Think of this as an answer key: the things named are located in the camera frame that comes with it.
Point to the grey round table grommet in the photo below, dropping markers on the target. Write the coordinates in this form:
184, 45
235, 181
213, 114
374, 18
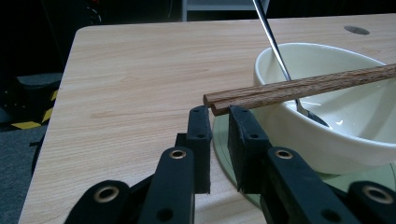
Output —
356, 30

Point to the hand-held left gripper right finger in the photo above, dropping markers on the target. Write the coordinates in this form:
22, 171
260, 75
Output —
246, 155

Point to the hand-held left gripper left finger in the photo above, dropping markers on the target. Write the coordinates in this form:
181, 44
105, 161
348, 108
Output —
200, 149

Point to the white metal shelf frame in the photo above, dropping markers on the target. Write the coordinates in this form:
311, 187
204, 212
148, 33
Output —
218, 6

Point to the silver metal spoon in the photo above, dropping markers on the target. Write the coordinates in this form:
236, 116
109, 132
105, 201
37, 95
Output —
274, 40

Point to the green round silicone mat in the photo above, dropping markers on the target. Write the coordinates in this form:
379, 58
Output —
221, 149

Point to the cream white ceramic bowl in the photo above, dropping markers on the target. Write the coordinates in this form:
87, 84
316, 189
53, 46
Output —
311, 146

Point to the brown wooden chopstick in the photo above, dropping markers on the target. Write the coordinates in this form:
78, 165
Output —
280, 97
280, 86

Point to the yellow black striped tape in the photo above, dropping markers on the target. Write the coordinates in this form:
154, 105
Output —
26, 125

